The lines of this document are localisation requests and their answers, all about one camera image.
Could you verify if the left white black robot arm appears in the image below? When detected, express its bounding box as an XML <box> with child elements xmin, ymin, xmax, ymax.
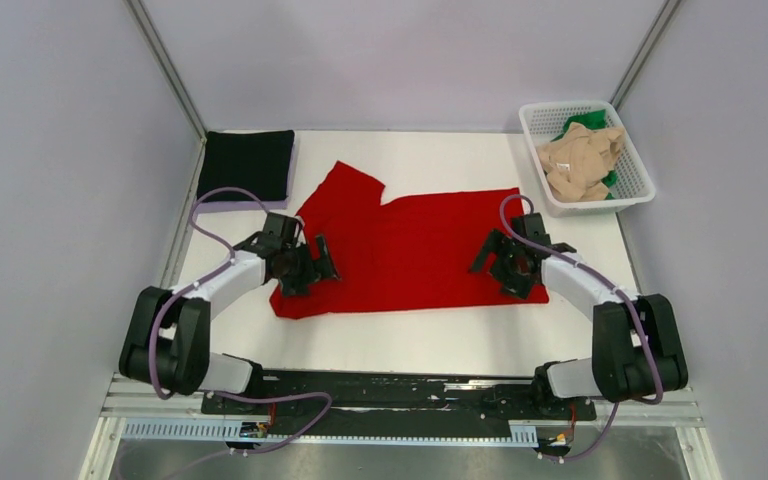
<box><xmin>118</xmin><ymin>213</ymin><xmax>340</xmax><ymax>413</ymax></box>

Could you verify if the red t shirt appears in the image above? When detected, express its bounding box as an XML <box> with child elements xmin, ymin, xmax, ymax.
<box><xmin>269</xmin><ymin>162</ymin><xmax>519</xmax><ymax>320</ymax></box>

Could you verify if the folded black t shirt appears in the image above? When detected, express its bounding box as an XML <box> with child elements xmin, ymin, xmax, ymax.
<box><xmin>197</xmin><ymin>130</ymin><xmax>296</xmax><ymax>203</ymax></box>

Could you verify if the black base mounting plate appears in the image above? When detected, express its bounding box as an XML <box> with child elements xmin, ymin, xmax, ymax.
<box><xmin>201</xmin><ymin>369</ymin><xmax>596</xmax><ymax>437</ymax></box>

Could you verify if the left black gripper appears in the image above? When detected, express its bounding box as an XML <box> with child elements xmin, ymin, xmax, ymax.
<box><xmin>277</xmin><ymin>235</ymin><xmax>340</xmax><ymax>299</ymax></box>

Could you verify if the purple cable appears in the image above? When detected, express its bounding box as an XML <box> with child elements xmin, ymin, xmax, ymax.
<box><xmin>148</xmin><ymin>187</ymin><xmax>336</xmax><ymax>458</ymax></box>
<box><xmin>499</xmin><ymin>193</ymin><xmax>665</xmax><ymax>464</ymax></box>

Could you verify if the beige t shirt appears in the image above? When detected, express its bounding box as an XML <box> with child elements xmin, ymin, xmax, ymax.
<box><xmin>534</xmin><ymin>121</ymin><xmax>628</xmax><ymax>204</ymax></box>

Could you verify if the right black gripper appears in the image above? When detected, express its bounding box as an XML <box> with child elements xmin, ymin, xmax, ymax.
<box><xmin>469</xmin><ymin>230</ymin><xmax>535</xmax><ymax>302</ymax></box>

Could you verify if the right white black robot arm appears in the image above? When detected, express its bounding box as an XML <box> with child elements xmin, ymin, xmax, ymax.
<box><xmin>470</xmin><ymin>213</ymin><xmax>689</xmax><ymax>418</ymax></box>

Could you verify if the white plastic basket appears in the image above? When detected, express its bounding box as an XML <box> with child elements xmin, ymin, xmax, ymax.
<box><xmin>518</xmin><ymin>100</ymin><xmax>656</xmax><ymax>217</ymax></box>

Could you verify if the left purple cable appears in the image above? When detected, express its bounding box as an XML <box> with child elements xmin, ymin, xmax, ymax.
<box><xmin>148</xmin><ymin>187</ymin><xmax>336</xmax><ymax>458</ymax></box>

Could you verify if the green t shirt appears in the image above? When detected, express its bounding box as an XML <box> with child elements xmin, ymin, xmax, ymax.
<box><xmin>551</xmin><ymin>109</ymin><xmax>620</xmax><ymax>200</ymax></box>

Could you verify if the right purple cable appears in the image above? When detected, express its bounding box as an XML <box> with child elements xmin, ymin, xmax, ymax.
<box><xmin>499</xmin><ymin>193</ymin><xmax>665</xmax><ymax>464</ymax></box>

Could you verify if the aluminium frame rail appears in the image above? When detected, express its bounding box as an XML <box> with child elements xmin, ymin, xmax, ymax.
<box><xmin>100</xmin><ymin>374</ymin><xmax>706</xmax><ymax>428</ymax></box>

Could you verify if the folded lavender t shirt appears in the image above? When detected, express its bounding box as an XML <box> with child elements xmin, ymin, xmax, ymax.
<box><xmin>198</xmin><ymin>140</ymin><xmax>296</xmax><ymax>213</ymax></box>

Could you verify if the white slotted cable duct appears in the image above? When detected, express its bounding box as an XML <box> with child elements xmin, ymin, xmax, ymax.
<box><xmin>120</xmin><ymin>418</ymin><xmax>539</xmax><ymax>448</ymax></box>

